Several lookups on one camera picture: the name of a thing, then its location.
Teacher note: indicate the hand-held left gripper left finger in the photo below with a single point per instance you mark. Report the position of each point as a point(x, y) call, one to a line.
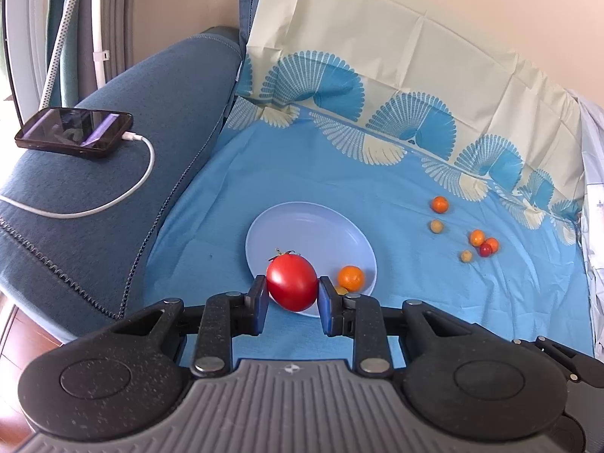
point(258, 304)

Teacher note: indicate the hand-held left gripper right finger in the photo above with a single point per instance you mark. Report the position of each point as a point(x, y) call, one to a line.
point(324, 311)

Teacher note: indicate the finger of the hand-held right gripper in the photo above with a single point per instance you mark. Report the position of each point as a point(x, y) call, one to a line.
point(561, 356)

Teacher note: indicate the light blue plate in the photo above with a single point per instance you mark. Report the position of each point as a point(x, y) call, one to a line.
point(302, 226)

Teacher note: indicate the small yellow-green fruit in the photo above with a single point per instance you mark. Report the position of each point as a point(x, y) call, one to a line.
point(436, 226)
point(466, 256)
point(340, 289)

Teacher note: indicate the orange mandarin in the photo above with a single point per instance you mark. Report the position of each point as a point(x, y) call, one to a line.
point(351, 277)

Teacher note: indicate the red cherry tomato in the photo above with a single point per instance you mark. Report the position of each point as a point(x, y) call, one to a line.
point(485, 250)

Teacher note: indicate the small orange kumquat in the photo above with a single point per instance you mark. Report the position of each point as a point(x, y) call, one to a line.
point(477, 237)
point(440, 204)
point(493, 244)

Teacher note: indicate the blue and cream printed cloth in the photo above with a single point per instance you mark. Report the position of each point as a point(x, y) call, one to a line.
point(377, 174)

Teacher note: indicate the white crinkled sheet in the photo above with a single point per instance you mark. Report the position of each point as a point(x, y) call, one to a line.
point(594, 188)

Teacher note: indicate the black smartphone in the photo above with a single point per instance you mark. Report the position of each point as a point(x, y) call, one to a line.
point(61, 127)

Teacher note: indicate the garment steamer stand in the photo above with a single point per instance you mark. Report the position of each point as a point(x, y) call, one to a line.
point(97, 23)

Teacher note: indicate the grey curtain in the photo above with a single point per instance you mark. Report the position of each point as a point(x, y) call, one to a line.
point(120, 9)

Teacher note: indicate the white window frame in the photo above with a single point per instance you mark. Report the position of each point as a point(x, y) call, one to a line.
point(23, 19)

